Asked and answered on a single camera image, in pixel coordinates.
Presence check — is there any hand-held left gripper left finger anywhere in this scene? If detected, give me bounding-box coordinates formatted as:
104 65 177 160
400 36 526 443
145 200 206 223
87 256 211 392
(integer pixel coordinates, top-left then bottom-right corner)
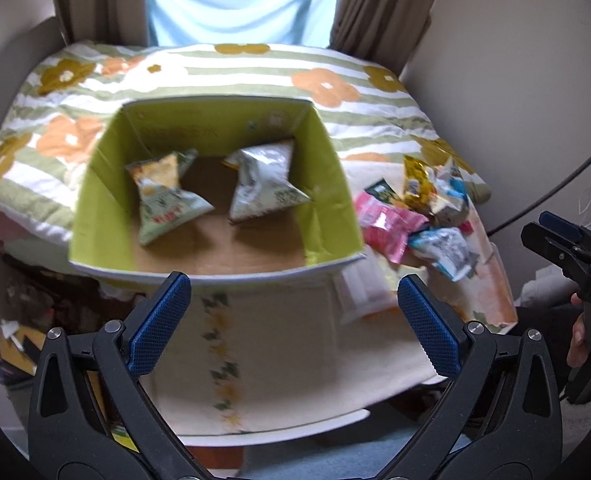
28 271 213 480

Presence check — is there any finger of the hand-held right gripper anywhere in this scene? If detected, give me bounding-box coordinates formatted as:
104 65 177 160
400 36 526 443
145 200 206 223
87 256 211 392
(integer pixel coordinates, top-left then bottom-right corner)
539 211 591 261
520 222 583 283

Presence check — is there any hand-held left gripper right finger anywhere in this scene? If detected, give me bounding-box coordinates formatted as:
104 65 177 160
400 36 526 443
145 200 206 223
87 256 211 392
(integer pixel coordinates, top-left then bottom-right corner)
379 274 562 480

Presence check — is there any pink snack packet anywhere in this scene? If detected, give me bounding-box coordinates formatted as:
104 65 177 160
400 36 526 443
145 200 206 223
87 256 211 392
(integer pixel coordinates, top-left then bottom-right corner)
354 191 429 265

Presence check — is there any yellow snack packet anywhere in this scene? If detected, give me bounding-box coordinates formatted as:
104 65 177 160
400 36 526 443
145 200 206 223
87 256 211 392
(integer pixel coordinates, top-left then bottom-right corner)
403 156 439 211

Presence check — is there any green cardboard box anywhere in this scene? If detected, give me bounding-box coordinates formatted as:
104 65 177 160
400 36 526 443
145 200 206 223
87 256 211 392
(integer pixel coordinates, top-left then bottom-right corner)
69 94 366 288

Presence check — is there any person's right hand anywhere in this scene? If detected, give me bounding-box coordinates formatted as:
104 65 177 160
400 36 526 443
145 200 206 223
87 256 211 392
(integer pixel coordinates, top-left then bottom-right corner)
566 292 589 368

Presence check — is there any white cloth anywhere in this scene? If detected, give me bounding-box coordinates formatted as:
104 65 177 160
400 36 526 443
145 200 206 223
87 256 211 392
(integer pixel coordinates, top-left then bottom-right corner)
519 264 579 308

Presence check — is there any blue white snack packet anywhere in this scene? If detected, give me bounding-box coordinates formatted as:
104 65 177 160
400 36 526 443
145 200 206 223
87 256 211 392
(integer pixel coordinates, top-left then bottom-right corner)
428 159 471 227
409 227 479 282

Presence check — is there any white plastic packet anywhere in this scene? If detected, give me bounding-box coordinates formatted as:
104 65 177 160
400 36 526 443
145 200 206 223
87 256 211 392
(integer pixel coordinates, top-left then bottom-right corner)
333 259 397 325

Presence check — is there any yellow green chip packet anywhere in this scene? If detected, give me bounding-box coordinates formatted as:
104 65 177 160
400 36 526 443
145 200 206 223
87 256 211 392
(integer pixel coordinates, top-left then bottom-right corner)
125 149 215 247

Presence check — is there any green snack packet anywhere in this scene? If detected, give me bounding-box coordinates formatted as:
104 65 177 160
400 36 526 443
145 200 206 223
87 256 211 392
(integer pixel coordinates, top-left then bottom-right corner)
365 179 402 207

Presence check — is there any silver white snack packet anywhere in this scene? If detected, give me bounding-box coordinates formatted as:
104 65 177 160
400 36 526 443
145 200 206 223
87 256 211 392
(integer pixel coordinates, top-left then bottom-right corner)
222 139 312 225

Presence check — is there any striped floral blanket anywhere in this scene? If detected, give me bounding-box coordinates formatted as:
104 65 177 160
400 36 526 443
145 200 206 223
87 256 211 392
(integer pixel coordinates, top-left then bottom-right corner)
0 42 492 241

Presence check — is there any light blue cloth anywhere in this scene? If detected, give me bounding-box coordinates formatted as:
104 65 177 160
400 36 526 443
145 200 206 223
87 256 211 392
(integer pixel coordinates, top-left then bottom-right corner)
145 0 347 52

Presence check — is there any black cable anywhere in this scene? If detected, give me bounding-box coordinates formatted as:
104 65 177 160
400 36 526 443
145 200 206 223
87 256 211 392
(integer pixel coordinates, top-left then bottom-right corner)
488 122 591 237

